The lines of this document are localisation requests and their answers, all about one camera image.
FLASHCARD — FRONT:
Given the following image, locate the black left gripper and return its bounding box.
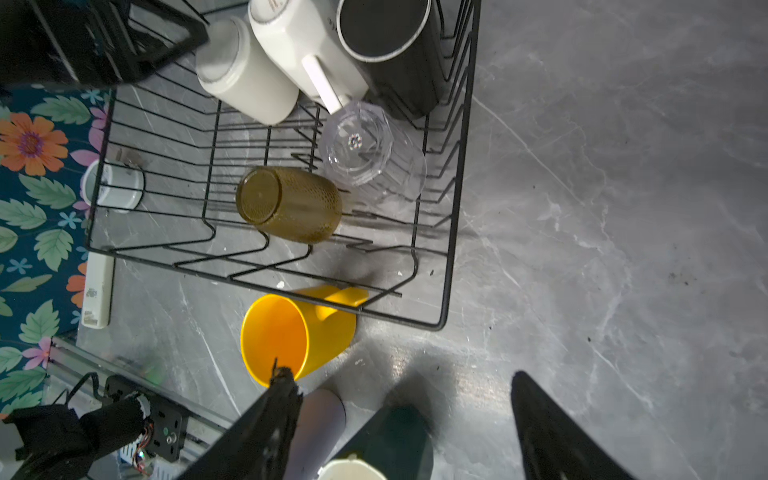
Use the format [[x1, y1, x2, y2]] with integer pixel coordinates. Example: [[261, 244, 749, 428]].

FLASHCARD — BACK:
[[1, 1, 208, 89]]

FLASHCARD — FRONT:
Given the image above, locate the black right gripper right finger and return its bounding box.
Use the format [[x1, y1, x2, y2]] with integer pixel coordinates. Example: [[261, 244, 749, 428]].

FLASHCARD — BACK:
[[511, 370, 634, 480]]

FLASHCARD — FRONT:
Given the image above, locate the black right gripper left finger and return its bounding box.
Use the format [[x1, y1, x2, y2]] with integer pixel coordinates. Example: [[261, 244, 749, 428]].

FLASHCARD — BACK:
[[180, 364, 303, 479]]

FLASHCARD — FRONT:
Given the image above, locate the red white mug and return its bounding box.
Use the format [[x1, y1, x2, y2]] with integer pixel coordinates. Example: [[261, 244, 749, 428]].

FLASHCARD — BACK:
[[195, 17, 299, 126]]

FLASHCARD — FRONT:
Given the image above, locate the white faceted mug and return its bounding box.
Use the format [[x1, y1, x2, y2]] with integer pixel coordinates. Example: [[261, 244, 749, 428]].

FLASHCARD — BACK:
[[249, 0, 369, 112]]

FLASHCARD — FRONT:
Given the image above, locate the olive green glass cup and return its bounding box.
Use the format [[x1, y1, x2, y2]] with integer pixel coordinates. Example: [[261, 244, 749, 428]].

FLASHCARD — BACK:
[[235, 166, 342, 245]]

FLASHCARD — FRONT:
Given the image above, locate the clear glass cup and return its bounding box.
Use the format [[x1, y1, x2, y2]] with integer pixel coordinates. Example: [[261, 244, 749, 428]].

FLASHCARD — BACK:
[[318, 101, 427, 206]]

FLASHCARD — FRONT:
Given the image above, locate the black mug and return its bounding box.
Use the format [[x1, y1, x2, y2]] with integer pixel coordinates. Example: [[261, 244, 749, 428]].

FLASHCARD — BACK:
[[336, 0, 445, 120]]

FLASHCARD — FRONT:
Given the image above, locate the lavender cup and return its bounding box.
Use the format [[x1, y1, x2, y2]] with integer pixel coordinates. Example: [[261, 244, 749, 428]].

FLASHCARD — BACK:
[[283, 389, 346, 479]]

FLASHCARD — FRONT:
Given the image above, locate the yellow mug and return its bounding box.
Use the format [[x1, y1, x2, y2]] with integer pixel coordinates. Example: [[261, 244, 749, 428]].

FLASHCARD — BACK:
[[240, 294, 357, 387]]

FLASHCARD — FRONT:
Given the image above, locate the white green mug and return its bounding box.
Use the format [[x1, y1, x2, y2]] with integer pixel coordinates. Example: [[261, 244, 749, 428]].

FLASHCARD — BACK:
[[318, 405, 434, 479]]

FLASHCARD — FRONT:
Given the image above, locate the white alarm clock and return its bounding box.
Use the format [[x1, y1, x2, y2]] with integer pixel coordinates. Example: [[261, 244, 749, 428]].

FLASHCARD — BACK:
[[80, 161, 145, 213]]

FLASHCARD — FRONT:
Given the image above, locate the white remote control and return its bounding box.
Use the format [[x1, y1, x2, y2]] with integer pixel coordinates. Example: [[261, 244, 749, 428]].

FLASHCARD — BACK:
[[80, 252, 115, 329]]

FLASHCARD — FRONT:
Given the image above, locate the black wire dish rack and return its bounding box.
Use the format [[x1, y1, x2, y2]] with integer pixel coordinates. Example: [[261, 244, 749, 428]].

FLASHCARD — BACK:
[[83, 0, 483, 332]]

